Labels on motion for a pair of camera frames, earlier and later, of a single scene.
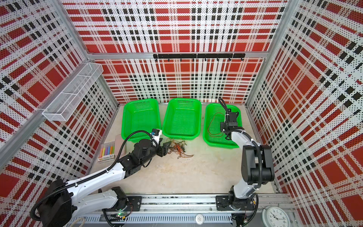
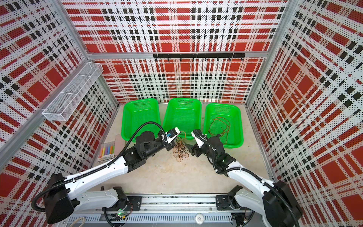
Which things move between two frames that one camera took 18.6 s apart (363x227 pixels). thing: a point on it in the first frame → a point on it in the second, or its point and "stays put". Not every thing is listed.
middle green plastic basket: [182, 118] stays put
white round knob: [199, 219] stays put
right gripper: [222, 126] → [194, 149]
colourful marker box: [107, 152] stays put
